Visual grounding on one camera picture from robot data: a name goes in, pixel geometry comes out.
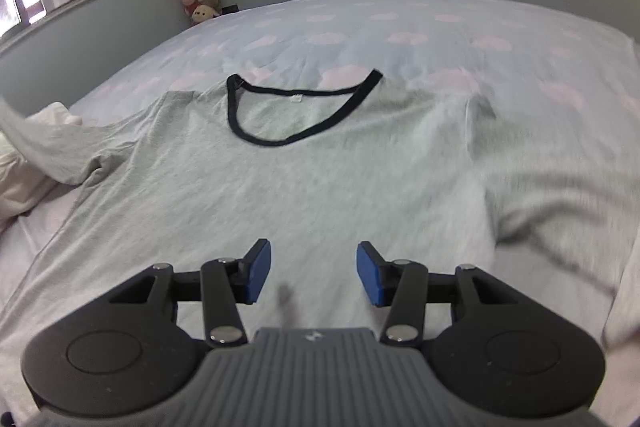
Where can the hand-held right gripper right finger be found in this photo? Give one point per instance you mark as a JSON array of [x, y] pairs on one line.
[[367, 278]]

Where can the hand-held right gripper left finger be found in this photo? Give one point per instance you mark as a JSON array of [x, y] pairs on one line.
[[260, 272]]

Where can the grey black-collared T-shirt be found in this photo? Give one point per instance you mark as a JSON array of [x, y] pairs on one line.
[[310, 177]]

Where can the white crumpled cloth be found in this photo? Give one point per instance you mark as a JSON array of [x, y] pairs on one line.
[[30, 167]]

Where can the pink-dotted grey bed sheet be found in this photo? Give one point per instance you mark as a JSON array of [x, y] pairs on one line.
[[450, 37]]

